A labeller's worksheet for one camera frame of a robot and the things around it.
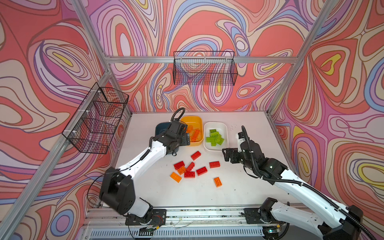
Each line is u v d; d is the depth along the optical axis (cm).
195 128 108
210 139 101
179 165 91
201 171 88
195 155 94
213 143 99
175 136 63
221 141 99
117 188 42
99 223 72
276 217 61
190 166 89
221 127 105
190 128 106
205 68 96
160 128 99
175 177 86
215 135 102
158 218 72
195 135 104
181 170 88
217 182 84
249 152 53
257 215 73
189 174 86
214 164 91
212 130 105
